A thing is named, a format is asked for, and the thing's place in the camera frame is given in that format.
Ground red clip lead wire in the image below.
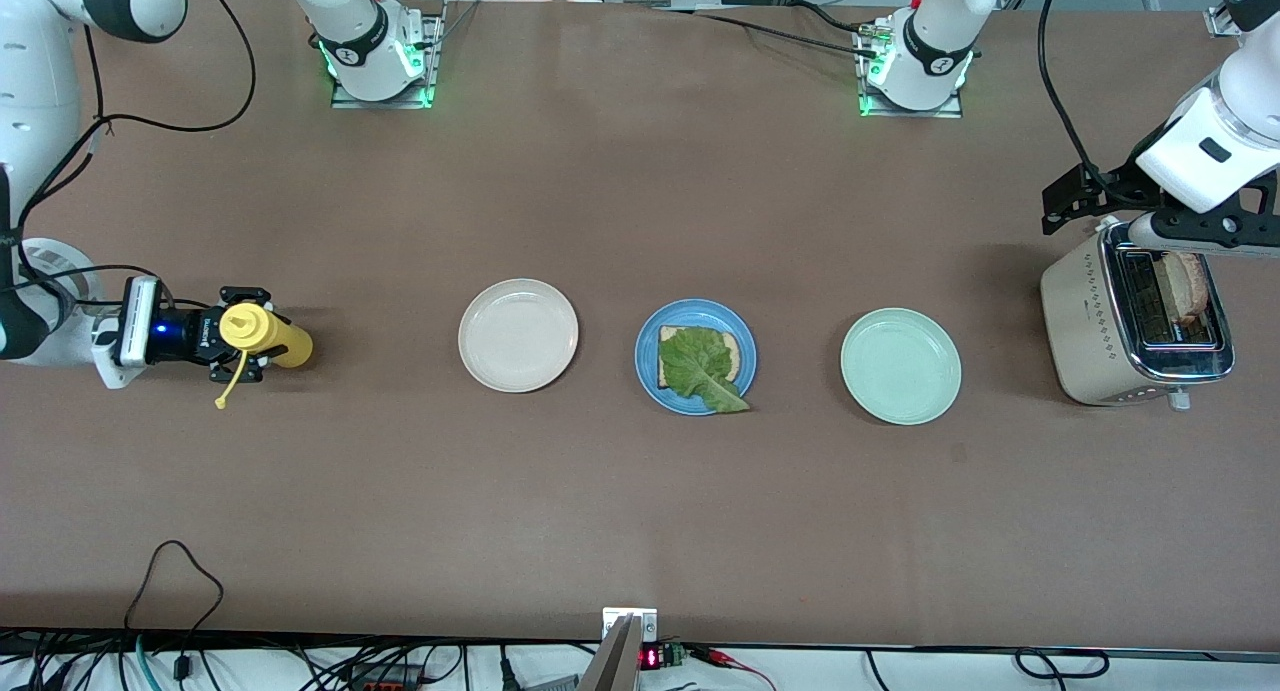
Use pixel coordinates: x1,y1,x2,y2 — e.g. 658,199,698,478
690,646,776,691

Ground beige chrome toaster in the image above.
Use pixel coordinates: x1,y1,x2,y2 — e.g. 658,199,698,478
1040,219,1236,412

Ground blue round plate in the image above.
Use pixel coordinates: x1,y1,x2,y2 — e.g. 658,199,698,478
634,298,759,417

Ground toasted bread slice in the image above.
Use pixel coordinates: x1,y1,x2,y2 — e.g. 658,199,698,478
1160,250,1211,324
657,324,743,392

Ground yellow mustard squeeze bottle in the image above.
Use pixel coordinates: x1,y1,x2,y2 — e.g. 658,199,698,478
215,303,314,410

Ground silver mount bracket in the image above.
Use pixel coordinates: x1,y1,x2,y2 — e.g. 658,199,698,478
602,607,659,644

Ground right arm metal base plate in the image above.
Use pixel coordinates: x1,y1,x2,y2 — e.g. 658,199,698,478
330,1,446,110

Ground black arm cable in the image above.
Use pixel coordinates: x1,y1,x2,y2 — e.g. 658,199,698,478
0,0,258,312
1036,0,1121,197

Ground black coiled cable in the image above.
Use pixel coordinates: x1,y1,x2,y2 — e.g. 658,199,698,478
1015,648,1111,680

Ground thin black looped cable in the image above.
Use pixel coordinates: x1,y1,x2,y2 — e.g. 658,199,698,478
123,540,225,632

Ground black base power cable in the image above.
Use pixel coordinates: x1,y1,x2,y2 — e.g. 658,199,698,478
645,1,886,60

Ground light green round plate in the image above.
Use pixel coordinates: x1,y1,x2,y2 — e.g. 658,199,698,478
840,307,963,427

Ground green lettuce leaf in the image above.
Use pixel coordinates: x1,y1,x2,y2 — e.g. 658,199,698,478
660,328,752,414

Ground beige round plate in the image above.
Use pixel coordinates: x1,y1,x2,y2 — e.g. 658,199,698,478
458,278,580,394

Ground grey metal post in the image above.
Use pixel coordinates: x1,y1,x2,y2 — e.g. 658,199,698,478
578,614,643,691

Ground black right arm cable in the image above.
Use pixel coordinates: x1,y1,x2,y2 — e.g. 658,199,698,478
0,0,258,312

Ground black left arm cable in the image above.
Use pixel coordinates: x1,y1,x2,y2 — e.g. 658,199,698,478
1036,0,1121,197

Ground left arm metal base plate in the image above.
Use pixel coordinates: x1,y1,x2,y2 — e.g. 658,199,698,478
858,16,966,120

